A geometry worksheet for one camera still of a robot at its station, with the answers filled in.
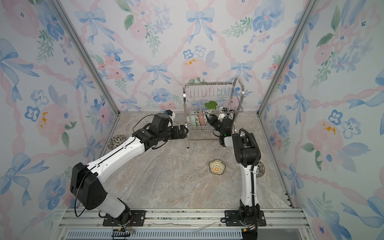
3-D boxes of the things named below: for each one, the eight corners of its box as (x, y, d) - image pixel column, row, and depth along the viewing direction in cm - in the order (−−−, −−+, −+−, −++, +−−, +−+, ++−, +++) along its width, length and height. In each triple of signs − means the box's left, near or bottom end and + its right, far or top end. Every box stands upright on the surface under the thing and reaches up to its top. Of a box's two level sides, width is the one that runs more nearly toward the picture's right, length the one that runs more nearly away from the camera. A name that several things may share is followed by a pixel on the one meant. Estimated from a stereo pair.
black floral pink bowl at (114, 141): (107, 146, 104) (103, 141, 99) (123, 136, 109) (120, 131, 104) (112, 153, 100) (109, 148, 96) (129, 142, 106) (126, 137, 101)
